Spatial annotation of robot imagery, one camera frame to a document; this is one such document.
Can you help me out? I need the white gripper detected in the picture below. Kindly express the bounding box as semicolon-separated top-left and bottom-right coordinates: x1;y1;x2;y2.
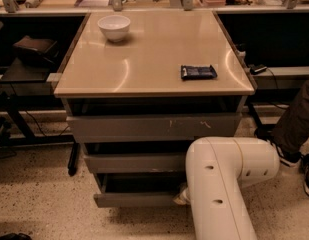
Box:
173;189;190;205

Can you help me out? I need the grey bottom drawer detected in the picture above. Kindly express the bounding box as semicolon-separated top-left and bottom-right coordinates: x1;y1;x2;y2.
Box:
94;172;186;208

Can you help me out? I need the grey drawer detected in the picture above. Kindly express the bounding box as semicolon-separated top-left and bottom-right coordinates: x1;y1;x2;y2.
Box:
67;113;242;143
94;172;186;208
83;153;185;173

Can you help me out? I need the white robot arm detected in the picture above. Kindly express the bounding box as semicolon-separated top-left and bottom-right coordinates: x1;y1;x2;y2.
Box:
176;137;279;240

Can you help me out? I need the grey middle drawer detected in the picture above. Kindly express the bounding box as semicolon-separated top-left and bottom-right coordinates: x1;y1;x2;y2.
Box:
83;153;185;173

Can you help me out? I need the grey top drawer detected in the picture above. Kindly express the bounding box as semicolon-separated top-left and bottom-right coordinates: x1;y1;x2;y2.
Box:
67;113;242;143

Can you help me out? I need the grey drawer cabinet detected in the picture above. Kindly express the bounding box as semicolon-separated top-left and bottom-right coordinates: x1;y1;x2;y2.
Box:
53;9;256;185

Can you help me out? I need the black leaning bar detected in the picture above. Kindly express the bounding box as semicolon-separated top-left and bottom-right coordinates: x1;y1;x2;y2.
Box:
67;143;79;176

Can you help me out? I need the dark blue snack packet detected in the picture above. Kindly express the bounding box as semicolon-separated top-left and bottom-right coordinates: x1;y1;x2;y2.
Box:
180;65;217;80

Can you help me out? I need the dark trouser leg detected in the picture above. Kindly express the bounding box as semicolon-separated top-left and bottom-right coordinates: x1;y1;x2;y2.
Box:
272;80;309;153

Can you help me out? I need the black adidas sneaker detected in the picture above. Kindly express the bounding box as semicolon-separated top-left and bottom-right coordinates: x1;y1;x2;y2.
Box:
254;128;301;167

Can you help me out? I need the small black device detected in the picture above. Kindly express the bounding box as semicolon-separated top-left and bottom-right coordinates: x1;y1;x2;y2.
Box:
250;65;267;75

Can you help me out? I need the black object bottom left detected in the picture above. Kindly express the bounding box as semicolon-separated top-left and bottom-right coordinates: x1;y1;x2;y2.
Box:
0;233;32;240

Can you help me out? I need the white ceramic bowl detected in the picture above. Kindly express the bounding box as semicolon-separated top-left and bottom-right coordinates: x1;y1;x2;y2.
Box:
97;15;131;42

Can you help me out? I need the dark low side shelf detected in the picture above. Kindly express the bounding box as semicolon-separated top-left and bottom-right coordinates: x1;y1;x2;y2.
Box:
0;58;54;84

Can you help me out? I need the black box on shelf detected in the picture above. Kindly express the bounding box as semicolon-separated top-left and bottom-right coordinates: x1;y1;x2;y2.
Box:
13;35;59;67

